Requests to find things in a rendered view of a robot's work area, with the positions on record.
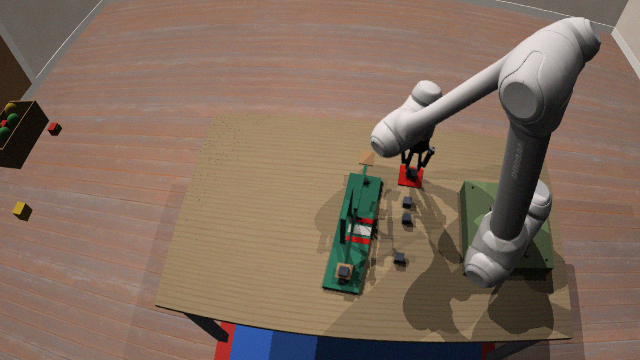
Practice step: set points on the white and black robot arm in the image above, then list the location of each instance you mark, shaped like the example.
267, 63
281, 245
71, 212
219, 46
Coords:
534, 88

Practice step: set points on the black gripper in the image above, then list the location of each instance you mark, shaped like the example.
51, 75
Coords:
418, 148

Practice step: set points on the red flat square plate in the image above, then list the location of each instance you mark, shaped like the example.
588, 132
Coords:
409, 181

